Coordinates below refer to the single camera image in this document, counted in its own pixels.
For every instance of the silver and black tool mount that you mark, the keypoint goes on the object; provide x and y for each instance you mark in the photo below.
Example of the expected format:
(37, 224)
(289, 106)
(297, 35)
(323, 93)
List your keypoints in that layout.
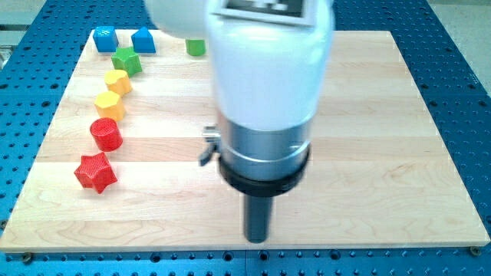
(260, 163)

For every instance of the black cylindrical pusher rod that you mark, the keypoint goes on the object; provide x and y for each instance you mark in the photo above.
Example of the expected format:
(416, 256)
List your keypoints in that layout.
(257, 215)

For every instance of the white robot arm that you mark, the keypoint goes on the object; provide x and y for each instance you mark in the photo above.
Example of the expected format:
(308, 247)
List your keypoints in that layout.
(268, 60)

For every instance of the wooden board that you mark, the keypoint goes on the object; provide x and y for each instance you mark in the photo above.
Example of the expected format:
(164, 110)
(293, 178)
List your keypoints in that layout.
(379, 174)

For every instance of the fiducial marker tag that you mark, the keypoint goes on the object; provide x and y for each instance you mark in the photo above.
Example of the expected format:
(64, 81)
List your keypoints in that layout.
(283, 12)

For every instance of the red cylinder block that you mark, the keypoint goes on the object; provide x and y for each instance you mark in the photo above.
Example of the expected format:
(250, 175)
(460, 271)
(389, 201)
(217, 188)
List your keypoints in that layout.
(106, 134)

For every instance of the yellow hexagon block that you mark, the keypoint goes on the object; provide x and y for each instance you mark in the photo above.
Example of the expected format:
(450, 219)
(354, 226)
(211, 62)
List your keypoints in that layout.
(110, 105)

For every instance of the red star block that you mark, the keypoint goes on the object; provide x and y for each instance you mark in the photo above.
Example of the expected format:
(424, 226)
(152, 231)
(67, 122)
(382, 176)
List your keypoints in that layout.
(95, 172)

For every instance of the yellow heart block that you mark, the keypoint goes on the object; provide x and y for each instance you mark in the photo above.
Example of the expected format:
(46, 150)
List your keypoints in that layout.
(118, 81)

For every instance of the blue house-shaped block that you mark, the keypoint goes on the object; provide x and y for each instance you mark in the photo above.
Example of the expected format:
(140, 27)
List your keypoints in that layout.
(142, 41)

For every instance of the green star block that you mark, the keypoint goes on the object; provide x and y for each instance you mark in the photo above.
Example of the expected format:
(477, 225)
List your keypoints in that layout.
(127, 59)

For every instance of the blue cube block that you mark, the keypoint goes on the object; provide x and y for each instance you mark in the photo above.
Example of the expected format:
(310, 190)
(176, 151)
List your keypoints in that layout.
(105, 39)

